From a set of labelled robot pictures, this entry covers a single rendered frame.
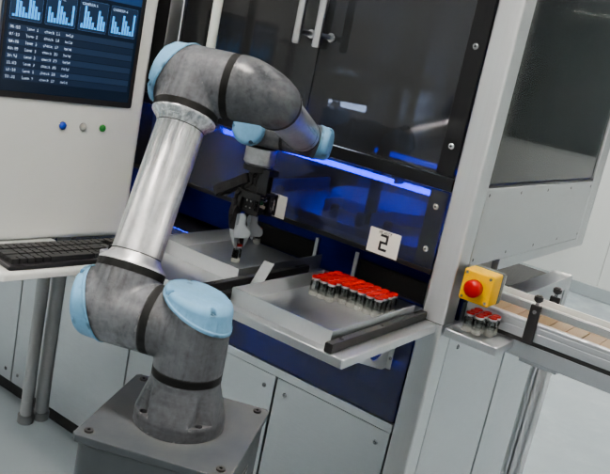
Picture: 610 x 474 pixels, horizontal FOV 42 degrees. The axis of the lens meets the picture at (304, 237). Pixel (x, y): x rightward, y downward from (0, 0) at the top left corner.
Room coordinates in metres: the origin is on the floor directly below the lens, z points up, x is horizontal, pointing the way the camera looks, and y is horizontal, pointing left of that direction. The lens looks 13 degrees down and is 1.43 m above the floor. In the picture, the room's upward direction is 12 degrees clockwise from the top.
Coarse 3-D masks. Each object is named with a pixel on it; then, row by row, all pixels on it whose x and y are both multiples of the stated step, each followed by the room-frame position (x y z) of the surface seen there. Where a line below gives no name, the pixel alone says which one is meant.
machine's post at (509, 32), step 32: (512, 0) 1.73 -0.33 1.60; (512, 32) 1.72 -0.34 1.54; (512, 64) 1.73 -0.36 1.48; (480, 96) 1.74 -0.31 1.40; (480, 128) 1.73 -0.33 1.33; (480, 160) 1.72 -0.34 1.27; (480, 192) 1.73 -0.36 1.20; (448, 224) 1.74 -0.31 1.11; (448, 256) 1.73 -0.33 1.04; (448, 288) 1.72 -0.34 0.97; (448, 320) 1.73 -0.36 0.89; (416, 352) 1.74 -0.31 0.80; (416, 384) 1.73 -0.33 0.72; (416, 416) 1.72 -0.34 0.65; (416, 448) 1.74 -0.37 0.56
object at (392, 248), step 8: (376, 232) 1.83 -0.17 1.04; (384, 232) 1.82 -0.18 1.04; (368, 240) 1.84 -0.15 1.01; (376, 240) 1.83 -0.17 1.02; (384, 240) 1.82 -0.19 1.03; (392, 240) 1.81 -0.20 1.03; (400, 240) 1.79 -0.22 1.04; (368, 248) 1.84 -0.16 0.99; (376, 248) 1.83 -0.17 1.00; (384, 248) 1.81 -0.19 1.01; (392, 248) 1.80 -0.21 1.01; (384, 256) 1.81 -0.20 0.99; (392, 256) 1.80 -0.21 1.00
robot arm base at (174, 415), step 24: (168, 384) 1.14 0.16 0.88; (192, 384) 1.14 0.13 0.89; (216, 384) 1.18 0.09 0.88; (144, 408) 1.17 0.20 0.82; (168, 408) 1.13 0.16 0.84; (192, 408) 1.14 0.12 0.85; (216, 408) 1.17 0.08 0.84; (144, 432) 1.14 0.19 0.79; (168, 432) 1.12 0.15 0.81; (192, 432) 1.13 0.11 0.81; (216, 432) 1.17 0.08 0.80
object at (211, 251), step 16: (176, 240) 1.90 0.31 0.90; (192, 240) 1.95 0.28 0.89; (208, 240) 2.01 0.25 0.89; (224, 240) 2.06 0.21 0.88; (176, 256) 1.82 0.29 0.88; (192, 256) 1.80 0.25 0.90; (208, 256) 1.77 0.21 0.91; (224, 256) 1.91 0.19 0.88; (256, 256) 1.97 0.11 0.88; (272, 256) 2.01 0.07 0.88; (288, 256) 2.04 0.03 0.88; (320, 256) 1.99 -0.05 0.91; (224, 272) 1.74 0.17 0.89; (240, 272) 1.72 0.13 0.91; (256, 272) 1.77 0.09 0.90
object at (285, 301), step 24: (240, 288) 1.59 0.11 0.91; (264, 288) 1.67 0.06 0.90; (288, 288) 1.74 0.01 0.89; (264, 312) 1.53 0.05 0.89; (288, 312) 1.49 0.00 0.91; (312, 312) 1.62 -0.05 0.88; (336, 312) 1.65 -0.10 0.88; (360, 312) 1.69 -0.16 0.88; (408, 312) 1.70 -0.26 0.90; (312, 336) 1.46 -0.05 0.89; (336, 336) 1.45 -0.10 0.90
